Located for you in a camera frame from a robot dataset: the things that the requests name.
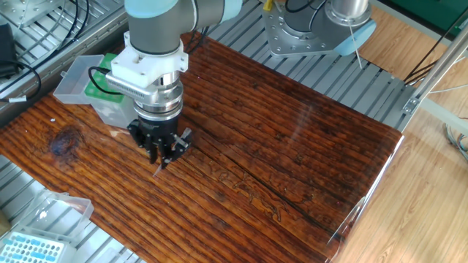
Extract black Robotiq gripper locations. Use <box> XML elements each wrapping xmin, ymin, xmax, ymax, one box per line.
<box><xmin>127</xmin><ymin>115</ymin><xmax>193</xmax><ymax>169</ymax></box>

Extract translucent tip holder green rack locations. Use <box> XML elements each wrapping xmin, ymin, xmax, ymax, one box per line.
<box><xmin>83</xmin><ymin>53</ymin><xmax>140</xmax><ymax>129</ymax></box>

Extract clear hinged holder lid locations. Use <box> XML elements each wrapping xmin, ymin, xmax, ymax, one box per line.
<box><xmin>53</xmin><ymin>54</ymin><xmax>105</xmax><ymax>106</ymax></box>

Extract clear small-tip box lid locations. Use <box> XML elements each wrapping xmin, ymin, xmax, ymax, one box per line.
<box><xmin>16</xmin><ymin>188</ymin><xmax>95</xmax><ymax>246</ymax></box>

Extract white small-tip box blue tips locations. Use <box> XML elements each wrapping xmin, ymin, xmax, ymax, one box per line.
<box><xmin>0</xmin><ymin>231</ymin><xmax>77</xmax><ymax>263</ymax></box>

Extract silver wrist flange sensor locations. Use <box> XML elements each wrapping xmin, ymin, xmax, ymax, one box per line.
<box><xmin>133</xmin><ymin>71</ymin><xmax>184</xmax><ymax>121</ymax></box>

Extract silver vented wrist module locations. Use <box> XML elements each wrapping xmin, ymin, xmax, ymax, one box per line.
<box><xmin>105</xmin><ymin>71</ymin><xmax>159</xmax><ymax>107</ymax></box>

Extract brown wooden board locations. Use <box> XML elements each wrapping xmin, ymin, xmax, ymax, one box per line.
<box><xmin>0</xmin><ymin>31</ymin><xmax>403</xmax><ymax>263</ymax></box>

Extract black power adapter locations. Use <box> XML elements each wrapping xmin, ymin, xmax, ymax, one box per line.
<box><xmin>0</xmin><ymin>23</ymin><xmax>18</xmax><ymax>78</ymax></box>

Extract silver perforated metal plate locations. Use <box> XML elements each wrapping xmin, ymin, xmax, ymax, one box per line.
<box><xmin>0</xmin><ymin>0</ymin><xmax>65</xmax><ymax>28</ymax></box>

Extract black gripper cable bundle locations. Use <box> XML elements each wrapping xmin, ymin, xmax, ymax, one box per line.
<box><xmin>87</xmin><ymin>26</ymin><xmax>210</xmax><ymax>96</ymax></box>

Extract black cable with white label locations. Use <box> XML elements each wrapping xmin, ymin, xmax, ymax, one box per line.
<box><xmin>0</xmin><ymin>60</ymin><xmax>42</xmax><ymax>104</ymax></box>

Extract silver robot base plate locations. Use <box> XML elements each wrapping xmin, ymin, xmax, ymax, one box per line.
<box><xmin>262</xmin><ymin>0</ymin><xmax>336</xmax><ymax>58</ymax></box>

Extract thin black cable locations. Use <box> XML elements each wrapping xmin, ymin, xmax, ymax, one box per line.
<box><xmin>404</xmin><ymin>5</ymin><xmax>468</xmax><ymax>84</ymax></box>

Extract aluminium frame bar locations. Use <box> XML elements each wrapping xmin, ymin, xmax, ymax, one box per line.
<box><xmin>401</xmin><ymin>20</ymin><xmax>468</xmax><ymax>115</ymax></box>

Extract coiled grey cable bundle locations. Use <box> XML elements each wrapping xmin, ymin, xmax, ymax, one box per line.
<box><xmin>443</xmin><ymin>122</ymin><xmax>468</xmax><ymax>164</ymax></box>

